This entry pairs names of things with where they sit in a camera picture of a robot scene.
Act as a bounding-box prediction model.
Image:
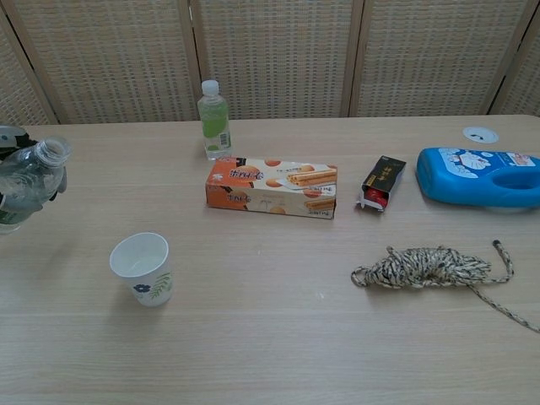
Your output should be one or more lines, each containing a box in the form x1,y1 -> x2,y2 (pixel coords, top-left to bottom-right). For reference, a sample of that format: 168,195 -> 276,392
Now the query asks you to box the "blue detergent jug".
416,146 -> 540,211

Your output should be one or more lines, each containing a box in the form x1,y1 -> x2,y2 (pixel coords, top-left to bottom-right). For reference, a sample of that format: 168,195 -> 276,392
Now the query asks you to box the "white table cable grommet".
462,126 -> 500,143

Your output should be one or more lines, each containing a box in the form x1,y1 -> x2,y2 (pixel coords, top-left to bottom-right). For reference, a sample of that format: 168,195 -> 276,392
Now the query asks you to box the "white flower-print paper cup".
109,231 -> 175,309

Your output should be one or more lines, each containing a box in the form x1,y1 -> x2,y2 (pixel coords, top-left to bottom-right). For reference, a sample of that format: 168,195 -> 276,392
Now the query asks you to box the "coiled black-and-cream rope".
350,239 -> 540,334

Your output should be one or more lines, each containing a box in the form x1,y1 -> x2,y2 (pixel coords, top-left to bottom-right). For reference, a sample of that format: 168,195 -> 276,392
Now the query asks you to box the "transparent green-label plastic bottle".
0,136 -> 73,235

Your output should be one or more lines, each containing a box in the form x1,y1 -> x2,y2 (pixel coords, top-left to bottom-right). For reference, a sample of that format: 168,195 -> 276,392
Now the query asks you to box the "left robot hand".
0,124 -> 69,224

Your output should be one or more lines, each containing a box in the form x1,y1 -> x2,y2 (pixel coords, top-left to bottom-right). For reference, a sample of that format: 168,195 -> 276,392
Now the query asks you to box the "small open black box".
355,154 -> 408,214

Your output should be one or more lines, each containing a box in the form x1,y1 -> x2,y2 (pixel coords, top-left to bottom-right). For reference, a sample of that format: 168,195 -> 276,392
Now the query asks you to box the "woven rattan screen panel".
348,0 -> 535,118
0,8 -> 58,127
489,0 -> 540,117
187,0 -> 366,122
0,0 -> 200,126

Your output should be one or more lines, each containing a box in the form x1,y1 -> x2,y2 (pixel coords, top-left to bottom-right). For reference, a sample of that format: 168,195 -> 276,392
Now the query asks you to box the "orange egg roll box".
204,155 -> 339,220

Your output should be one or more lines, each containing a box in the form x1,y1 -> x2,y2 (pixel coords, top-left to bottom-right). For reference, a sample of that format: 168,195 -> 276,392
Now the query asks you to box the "small white-capped green-label bottle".
197,79 -> 235,162

